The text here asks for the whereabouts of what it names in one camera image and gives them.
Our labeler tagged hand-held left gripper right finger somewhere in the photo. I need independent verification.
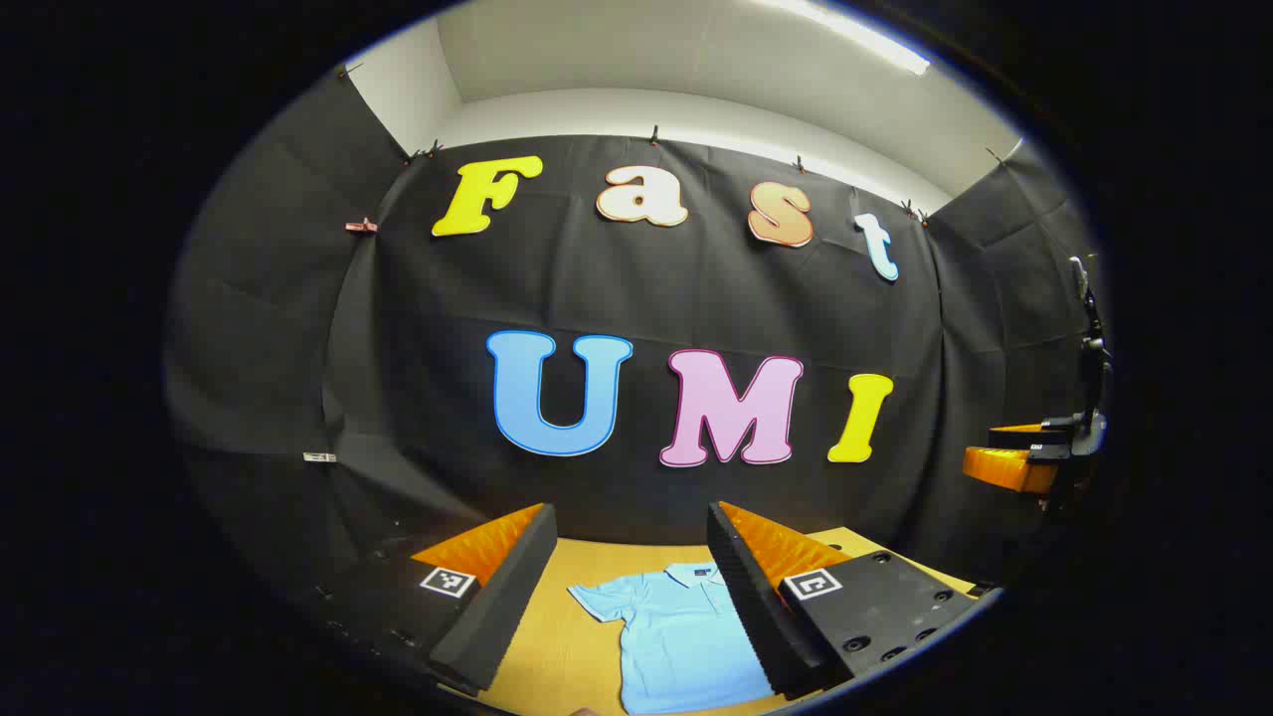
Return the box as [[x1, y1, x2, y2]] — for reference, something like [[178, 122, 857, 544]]
[[706, 500, 1001, 702]]

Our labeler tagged light blue T-shirt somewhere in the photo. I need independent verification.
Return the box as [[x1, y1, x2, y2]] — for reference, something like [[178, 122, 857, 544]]
[[567, 562, 778, 716]]

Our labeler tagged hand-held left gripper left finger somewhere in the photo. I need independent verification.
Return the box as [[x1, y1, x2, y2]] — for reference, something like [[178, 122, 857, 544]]
[[316, 502, 559, 695]]

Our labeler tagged black backdrop cloth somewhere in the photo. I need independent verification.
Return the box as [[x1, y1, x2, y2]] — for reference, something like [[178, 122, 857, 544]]
[[164, 62, 1113, 637]]

